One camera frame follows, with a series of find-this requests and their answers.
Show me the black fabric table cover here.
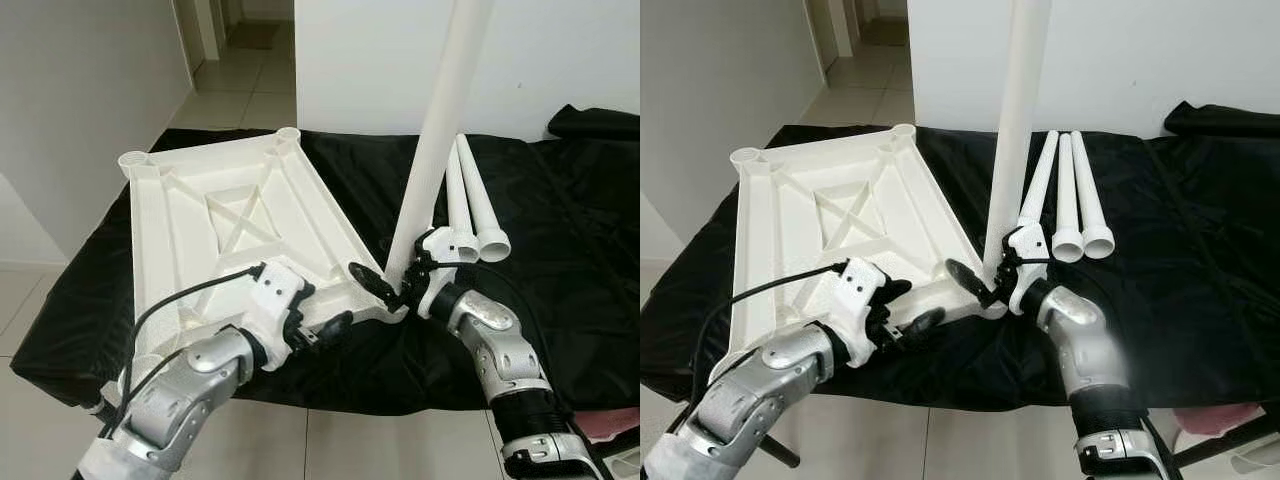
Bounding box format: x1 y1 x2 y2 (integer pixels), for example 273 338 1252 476
640 100 1280 411
10 103 641 416

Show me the pink plastic object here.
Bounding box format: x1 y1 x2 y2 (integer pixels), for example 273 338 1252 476
580 405 641 441
1175 405 1251 436

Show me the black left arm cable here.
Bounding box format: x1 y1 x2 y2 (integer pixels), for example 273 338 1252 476
105 265 264 441
688 262 851 441

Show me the white plastic table leg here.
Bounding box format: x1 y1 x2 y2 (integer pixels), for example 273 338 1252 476
1018 130 1061 229
983 0 1053 276
1052 133 1088 264
383 0 498 284
443 140 481 266
457 133 513 264
1070 130 1117 261

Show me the white plastic children table top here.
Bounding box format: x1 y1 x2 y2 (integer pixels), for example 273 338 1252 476
105 125 411 396
728 123 1009 386

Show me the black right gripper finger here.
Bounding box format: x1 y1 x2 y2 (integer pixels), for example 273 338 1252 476
348 262 398 301
945 258 991 297

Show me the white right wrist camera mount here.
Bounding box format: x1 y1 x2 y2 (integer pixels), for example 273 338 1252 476
413 228 463 319
1005 225 1051 316

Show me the black metal table leg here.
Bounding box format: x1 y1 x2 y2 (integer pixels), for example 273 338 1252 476
1170 410 1280 471
755 435 803 469

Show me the white door frame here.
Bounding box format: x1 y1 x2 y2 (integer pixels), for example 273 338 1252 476
805 0 861 61
175 0 236 61

